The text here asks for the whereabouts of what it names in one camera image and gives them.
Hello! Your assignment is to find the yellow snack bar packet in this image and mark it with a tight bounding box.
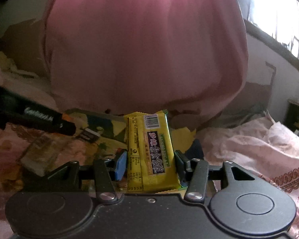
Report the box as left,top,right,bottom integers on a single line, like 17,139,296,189
124,111,180,193

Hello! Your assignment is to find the clear packet of nut bars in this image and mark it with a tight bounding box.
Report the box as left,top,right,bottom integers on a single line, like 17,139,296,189
20,128,100,177

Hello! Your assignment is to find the grey tray with cartoon lining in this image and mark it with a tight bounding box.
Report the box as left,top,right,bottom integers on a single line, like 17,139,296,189
62,108,205,195

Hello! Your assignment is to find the pink floral bed quilt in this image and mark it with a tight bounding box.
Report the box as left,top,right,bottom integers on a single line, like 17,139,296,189
0,116,299,238

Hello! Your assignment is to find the dark bedside table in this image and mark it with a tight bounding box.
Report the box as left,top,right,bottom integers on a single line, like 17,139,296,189
284,99,299,134

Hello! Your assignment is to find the large pink pillow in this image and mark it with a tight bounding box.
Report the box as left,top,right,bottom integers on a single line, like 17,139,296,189
41,0,248,118

